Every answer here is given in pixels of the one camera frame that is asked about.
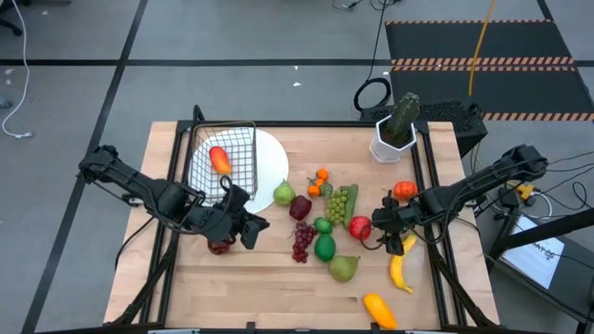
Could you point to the small green lime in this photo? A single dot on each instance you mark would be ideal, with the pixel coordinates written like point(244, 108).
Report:
point(323, 225)

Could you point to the white round placemat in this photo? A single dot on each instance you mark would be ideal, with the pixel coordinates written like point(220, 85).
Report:
point(271, 162)

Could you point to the red grape bunch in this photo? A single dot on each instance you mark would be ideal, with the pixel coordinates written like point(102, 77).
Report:
point(302, 241)

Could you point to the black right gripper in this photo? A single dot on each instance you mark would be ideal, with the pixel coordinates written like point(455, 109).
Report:
point(394, 219)

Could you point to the black side cart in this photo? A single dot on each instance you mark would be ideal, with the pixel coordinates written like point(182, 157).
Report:
point(575, 278)

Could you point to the dark red pomegranate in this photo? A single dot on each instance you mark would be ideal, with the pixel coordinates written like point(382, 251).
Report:
point(218, 247)

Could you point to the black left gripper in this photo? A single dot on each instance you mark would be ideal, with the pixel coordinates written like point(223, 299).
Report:
point(227, 218)

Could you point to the green grape bunch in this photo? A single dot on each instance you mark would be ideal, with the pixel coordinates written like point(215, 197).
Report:
point(336, 209)

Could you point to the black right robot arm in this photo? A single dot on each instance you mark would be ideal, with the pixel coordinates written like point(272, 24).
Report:
point(487, 178)

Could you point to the yellow orange mango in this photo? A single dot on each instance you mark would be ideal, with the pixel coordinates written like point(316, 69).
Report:
point(379, 311)

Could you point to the large green lime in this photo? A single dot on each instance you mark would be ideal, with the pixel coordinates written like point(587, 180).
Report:
point(325, 248)

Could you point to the yellow plug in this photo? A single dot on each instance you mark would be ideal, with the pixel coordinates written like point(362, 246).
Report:
point(524, 190)

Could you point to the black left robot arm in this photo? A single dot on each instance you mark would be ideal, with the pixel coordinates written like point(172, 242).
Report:
point(139, 185)

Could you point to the dark purple-red fruit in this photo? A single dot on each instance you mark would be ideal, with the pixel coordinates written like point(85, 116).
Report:
point(300, 208)

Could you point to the red apple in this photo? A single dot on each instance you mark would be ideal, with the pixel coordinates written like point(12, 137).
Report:
point(359, 227)

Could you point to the black perforated computer case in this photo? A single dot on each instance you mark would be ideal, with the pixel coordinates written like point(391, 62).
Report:
point(445, 113)

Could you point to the white plant pot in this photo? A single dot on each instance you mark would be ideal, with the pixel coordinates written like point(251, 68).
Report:
point(383, 150)

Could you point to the green cucumber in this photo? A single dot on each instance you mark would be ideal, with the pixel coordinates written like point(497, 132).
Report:
point(351, 204)

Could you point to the green cactus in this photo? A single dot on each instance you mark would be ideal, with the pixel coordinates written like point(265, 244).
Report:
point(403, 116)

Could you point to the black chair base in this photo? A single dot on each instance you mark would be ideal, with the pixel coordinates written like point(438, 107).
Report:
point(11, 25)

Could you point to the black striped floor mat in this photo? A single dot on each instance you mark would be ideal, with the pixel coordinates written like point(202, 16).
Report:
point(441, 42)

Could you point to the white paper sheet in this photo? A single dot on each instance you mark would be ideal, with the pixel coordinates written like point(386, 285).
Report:
point(533, 255)

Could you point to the yellow banana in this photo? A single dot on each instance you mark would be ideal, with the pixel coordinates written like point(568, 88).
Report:
point(396, 271)

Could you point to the light green pear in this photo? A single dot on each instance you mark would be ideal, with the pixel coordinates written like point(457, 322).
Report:
point(284, 194)

